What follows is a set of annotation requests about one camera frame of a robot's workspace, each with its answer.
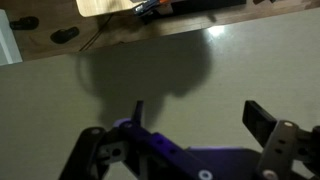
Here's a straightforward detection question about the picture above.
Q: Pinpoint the black caster wheel right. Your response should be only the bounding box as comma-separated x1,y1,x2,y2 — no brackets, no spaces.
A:
50,27,80,44

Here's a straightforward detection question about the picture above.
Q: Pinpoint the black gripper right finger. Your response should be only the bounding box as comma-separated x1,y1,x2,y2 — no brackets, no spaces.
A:
242,99,301,158

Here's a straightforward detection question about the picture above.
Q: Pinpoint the light wooden board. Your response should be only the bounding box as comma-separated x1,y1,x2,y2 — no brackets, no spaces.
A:
75,0,146,17

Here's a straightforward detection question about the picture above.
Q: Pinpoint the black caster wheel left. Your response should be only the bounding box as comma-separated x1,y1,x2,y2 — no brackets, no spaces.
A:
9,16,39,30

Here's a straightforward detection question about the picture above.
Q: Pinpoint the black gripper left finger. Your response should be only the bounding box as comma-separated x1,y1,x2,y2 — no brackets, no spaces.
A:
114,99,174,158

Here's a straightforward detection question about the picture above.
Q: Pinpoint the black caster wheel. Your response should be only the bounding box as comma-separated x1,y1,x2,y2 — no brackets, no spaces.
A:
9,16,39,30
50,27,80,44

